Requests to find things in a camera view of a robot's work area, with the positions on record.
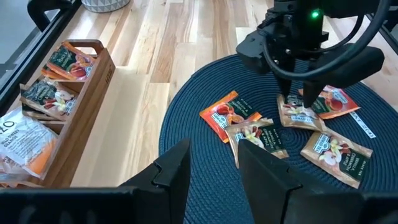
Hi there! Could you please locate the round navy woven placemat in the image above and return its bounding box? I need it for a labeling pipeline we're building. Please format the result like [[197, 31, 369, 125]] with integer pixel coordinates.
[[158, 53, 398, 224]]

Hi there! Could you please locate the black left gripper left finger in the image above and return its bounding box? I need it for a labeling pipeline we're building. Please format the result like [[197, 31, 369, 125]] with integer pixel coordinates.
[[0, 139, 191, 224]]

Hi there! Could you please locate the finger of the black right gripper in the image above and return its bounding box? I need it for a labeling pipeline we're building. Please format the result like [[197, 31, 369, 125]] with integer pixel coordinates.
[[235, 29, 295, 106], [303, 46, 386, 109]]

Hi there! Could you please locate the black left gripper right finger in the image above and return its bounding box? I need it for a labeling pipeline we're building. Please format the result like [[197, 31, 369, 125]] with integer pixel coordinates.
[[238, 139, 398, 224]]

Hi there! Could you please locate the white orange tea sachet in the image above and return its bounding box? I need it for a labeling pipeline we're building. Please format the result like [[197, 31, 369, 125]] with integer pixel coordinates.
[[0, 107, 59, 180]]

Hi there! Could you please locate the brown wooden compartment tray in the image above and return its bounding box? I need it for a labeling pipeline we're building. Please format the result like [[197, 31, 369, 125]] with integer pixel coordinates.
[[0, 39, 116, 189]]

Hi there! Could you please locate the black frame hook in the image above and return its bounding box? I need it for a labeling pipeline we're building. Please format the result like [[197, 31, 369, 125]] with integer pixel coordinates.
[[27, 0, 75, 33]]

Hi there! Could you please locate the white paper label strip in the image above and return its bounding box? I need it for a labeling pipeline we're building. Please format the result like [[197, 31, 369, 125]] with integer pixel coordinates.
[[348, 111, 377, 139]]

